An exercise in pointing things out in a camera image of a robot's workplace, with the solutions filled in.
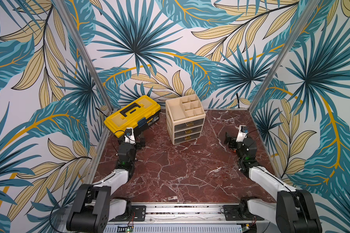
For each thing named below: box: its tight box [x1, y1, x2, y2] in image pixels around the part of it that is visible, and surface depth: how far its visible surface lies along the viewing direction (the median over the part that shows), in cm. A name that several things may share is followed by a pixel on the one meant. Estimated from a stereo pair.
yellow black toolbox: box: [103, 95, 161, 139], surface depth 96 cm
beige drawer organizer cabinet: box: [165, 93, 207, 146], surface depth 88 cm
